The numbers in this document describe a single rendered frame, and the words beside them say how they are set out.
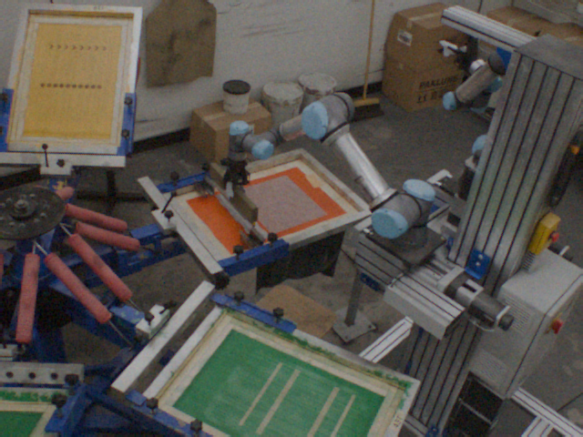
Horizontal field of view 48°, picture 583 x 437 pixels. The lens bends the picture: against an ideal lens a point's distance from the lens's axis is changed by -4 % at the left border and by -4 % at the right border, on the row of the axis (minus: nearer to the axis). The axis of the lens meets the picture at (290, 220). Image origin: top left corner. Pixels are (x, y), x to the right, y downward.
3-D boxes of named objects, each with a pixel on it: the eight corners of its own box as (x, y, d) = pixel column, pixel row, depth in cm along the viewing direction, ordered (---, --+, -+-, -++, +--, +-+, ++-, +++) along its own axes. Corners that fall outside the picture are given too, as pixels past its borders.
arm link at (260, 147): (281, 137, 261) (260, 126, 266) (261, 147, 254) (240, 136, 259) (279, 154, 266) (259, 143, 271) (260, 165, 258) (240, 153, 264)
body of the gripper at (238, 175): (234, 190, 274) (235, 166, 267) (223, 179, 280) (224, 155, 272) (250, 185, 278) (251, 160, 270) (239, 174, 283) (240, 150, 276)
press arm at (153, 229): (168, 228, 279) (168, 218, 276) (174, 236, 276) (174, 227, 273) (129, 240, 271) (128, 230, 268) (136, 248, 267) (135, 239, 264)
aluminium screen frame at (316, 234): (301, 154, 340) (302, 147, 338) (374, 218, 305) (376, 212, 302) (158, 196, 302) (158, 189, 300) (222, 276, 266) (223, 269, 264)
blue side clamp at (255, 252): (281, 248, 284) (282, 236, 280) (287, 256, 281) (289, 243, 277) (219, 271, 270) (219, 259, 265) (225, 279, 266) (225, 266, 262)
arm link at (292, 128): (359, 80, 238) (275, 120, 275) (340, 89, 231) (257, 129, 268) (373, 109, 239) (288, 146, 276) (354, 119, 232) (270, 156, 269)
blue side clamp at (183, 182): (216, 179, 318) (217, 167, 314) (221, 185, 315) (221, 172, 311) (158, 197, 304) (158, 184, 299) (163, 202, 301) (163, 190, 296)
